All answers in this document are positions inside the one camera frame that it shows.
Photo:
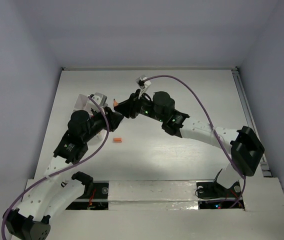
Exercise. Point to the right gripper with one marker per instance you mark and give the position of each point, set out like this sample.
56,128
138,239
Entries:
129,107

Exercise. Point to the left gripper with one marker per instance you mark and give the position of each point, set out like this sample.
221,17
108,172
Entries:
113,118

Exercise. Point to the grey pencil shaped case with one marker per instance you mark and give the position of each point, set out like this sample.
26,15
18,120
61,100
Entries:
115,103

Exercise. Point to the orange eraser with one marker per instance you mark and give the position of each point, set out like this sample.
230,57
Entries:
117,140

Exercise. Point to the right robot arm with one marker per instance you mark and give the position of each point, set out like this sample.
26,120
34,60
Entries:
242,146

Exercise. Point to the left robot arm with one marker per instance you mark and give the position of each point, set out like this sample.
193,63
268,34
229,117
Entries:
62,183

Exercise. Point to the white divided organizer tray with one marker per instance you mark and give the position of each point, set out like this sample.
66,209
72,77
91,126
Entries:
84,103

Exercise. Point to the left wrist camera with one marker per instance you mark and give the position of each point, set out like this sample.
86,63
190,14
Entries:
100,99

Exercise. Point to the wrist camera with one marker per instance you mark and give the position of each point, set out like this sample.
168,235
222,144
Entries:
100,99
143,84

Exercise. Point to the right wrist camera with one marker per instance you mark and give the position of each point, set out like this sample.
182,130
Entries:
143,84

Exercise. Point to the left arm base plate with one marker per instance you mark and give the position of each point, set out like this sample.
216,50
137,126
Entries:
95,200

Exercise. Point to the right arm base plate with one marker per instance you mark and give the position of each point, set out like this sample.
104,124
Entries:
212,196

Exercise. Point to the aluminium rail right side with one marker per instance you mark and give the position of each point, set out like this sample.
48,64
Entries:
266,171

